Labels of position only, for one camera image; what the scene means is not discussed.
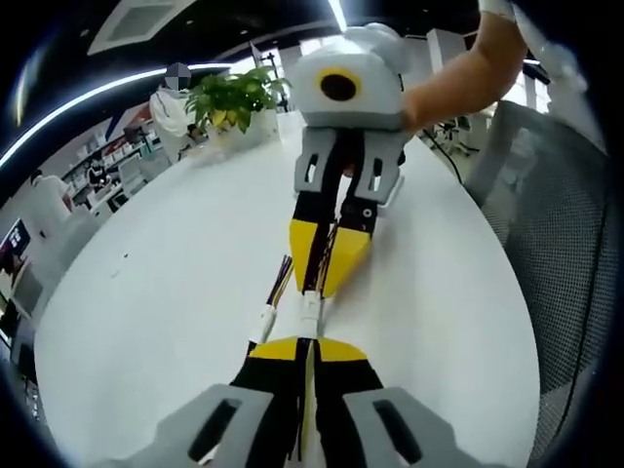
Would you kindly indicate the white planter box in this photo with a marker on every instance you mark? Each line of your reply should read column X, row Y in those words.
column 263, row 129

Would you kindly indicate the straight ceiling light strip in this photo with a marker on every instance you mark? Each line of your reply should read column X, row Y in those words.
column 337, row 12

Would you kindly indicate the curved ceiling light strip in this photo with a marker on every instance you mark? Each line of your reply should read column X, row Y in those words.
column 97, row 92

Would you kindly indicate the green potted plant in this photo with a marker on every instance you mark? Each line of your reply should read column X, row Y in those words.
column 229, row 92

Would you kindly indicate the computer monitor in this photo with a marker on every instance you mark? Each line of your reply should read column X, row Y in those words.
column 17, row 239

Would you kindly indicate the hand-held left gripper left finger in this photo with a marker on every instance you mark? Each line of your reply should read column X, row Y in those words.
column 261, row 414

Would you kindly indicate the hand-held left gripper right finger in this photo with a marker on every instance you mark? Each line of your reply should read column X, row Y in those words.
column 361, row 414

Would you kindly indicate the ceiling air vent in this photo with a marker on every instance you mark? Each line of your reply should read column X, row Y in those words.
column 136, row 22

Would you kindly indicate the grey mesh office chair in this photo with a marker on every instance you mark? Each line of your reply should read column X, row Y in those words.
column 551, row 244

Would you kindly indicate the background office chair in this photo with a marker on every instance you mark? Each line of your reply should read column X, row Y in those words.
column 463, row 136

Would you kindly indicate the white cabinet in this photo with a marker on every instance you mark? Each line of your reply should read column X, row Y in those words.
column 451, row 49

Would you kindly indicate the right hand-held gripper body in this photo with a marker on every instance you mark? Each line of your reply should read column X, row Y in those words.
column 375, row 97

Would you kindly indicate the person's white shirt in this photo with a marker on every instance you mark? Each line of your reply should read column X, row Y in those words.
column 546, row 44

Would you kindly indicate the black stand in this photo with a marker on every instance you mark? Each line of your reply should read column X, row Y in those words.
column 279, row 83

